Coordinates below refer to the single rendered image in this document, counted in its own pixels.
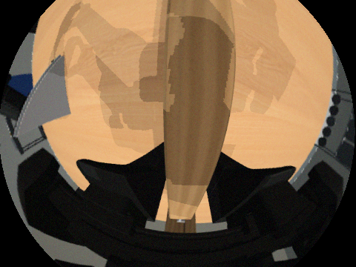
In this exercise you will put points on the wooden post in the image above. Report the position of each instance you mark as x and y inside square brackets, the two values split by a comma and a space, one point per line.
[185, 226]

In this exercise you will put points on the wooden rail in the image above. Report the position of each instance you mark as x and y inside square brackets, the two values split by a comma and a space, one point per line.
[198, 88]

